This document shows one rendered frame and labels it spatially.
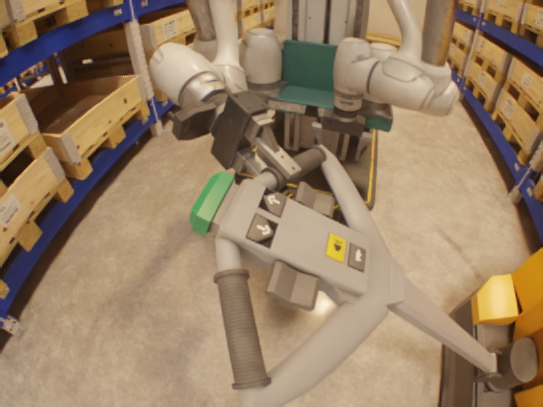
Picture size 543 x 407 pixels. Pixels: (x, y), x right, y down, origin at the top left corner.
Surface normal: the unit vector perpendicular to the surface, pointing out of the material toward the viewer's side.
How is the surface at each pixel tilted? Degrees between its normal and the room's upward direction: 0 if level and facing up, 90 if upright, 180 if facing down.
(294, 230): 22
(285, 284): 39
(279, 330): 0
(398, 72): 61
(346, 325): 17
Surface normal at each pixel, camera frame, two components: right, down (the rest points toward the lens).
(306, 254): 0.36, -0.55
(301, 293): 0.08, -0.66
